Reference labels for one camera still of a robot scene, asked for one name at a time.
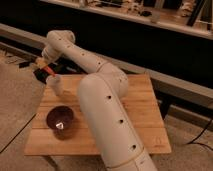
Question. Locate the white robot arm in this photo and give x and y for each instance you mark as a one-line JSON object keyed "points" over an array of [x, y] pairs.
{"points": [[99, 94]]}

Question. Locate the black floor object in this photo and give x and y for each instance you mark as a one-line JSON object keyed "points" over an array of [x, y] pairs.
{"points": [[41, 75]]}

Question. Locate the wooden table board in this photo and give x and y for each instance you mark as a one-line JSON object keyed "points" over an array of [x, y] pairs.
{"points": [[140, 104]]}

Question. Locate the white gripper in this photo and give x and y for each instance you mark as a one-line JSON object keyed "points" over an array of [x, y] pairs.
{"points": [[41, 63]]}

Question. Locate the white ceramic cup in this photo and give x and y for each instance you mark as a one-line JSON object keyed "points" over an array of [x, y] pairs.
{"points": [[56, 84]]}

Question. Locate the orange pepper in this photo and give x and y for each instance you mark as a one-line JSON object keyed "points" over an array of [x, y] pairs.
{"points": [[50, 71]]}

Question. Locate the dark purple bowl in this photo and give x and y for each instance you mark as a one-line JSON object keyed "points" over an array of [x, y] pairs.
{"points": [[59, 120]]}

